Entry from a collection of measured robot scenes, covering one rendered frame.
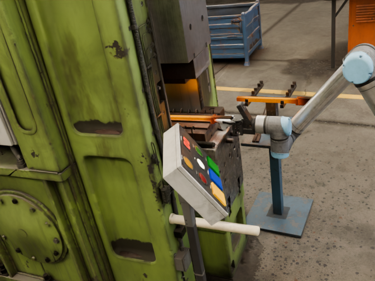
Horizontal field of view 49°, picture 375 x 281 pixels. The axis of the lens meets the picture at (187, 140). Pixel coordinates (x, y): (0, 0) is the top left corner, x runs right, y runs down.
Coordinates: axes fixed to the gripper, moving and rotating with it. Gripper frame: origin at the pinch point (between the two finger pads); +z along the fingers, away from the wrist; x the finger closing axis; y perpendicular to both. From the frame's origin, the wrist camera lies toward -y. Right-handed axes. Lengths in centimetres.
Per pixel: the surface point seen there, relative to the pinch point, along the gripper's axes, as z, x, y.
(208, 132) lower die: 2.9, -6.6, 4.9
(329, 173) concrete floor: -47, 108, 99
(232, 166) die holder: -3.6, 5.2, 32.7
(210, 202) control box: -21, -70, -2
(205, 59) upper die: 3.7, 2.1, -30.7
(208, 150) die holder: 0.5, -15.9, 9.8
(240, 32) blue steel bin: 93, 359, 56
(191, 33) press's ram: 4.1, -9.8, -47.0
